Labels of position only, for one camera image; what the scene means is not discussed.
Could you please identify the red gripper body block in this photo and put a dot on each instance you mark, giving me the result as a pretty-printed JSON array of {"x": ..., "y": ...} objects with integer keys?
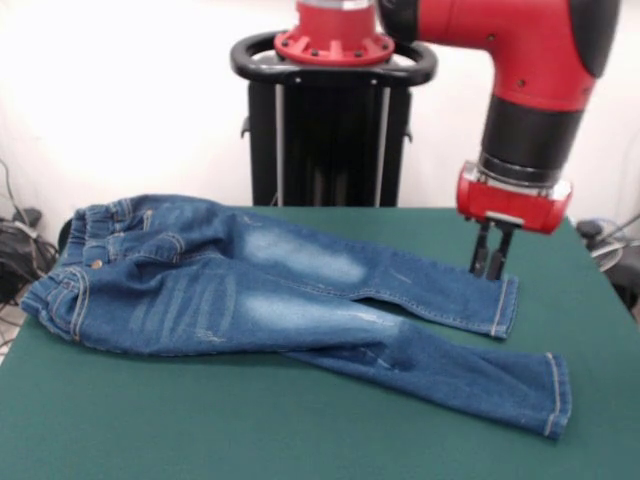
[{"x": 510, "y": 205}]

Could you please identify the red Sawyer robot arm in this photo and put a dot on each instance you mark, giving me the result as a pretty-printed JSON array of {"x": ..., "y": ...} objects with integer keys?
[{"x": 525, "y": 65}]

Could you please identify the dark green table cloth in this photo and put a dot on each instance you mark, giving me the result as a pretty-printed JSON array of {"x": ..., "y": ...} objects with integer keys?
[{"x": 150, "y": 425}]

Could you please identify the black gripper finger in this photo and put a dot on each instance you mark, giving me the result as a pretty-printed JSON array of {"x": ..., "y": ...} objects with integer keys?
[
  {"x": 499, "y": 260},
  {"x": 479, "y": 252}
]

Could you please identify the blue denim jeans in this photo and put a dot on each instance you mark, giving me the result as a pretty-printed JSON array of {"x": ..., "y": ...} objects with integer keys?
[{"x": 225, "y": 300}]

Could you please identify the black floor equipment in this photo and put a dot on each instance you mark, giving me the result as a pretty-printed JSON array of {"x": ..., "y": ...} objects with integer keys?
[{"x": 627, "y": 285}]

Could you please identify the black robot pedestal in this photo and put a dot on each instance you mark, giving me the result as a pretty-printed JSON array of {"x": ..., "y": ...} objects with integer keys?
[{"x": 330, "y": 140}]

